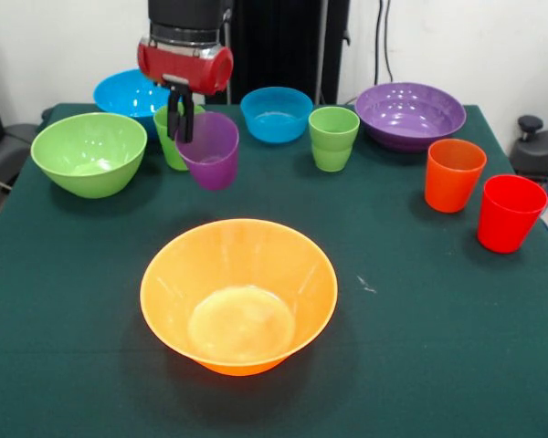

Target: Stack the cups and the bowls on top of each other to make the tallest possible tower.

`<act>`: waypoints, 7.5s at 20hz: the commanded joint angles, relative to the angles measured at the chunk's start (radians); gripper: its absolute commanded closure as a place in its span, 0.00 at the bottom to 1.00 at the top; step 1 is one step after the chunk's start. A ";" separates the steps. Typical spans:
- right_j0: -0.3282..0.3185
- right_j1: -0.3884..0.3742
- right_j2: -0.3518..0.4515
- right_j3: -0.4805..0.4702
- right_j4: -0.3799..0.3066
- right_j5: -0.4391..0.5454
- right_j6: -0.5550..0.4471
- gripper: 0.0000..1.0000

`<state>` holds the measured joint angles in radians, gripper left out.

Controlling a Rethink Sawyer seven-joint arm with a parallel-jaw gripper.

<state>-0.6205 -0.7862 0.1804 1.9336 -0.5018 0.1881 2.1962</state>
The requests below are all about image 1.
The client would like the grey base with knob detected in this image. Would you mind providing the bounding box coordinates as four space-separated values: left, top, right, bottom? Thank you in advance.
511 115 548 182

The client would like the stepped green cup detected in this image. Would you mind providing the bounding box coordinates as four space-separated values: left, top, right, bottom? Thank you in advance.
308 106 361 173

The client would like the black hanging wall cable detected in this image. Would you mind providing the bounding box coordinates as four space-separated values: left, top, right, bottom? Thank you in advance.
374 0 396 89

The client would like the orange bowl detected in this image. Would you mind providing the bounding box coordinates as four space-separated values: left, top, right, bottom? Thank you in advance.
140 217 339 378

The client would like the purple cup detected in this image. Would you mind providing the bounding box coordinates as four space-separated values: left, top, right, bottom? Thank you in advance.
175 111 240 192

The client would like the orange cup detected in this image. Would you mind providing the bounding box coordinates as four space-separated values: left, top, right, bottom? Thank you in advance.
424 139 488 214

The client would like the purple bowl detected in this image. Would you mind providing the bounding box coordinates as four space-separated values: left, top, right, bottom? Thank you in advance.
354 82 468 153

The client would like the large blue bowl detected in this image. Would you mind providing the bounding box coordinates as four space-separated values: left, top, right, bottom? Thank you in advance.
92 68 194 141

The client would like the green bowl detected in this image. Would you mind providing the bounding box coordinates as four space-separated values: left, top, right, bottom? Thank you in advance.
30 112 148 200

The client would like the plain green cup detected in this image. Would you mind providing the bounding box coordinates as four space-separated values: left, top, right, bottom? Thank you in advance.
153 103 206 172

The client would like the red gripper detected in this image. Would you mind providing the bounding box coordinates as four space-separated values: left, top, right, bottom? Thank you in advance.
136 35 235 144

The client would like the red cup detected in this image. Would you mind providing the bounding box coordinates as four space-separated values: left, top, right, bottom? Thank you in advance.
477 173 548 255

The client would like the dark green table cloth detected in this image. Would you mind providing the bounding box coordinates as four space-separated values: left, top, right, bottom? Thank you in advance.
0 102 548 438

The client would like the small blue bowl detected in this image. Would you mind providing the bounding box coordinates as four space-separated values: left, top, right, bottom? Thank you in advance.
239 86 314 145

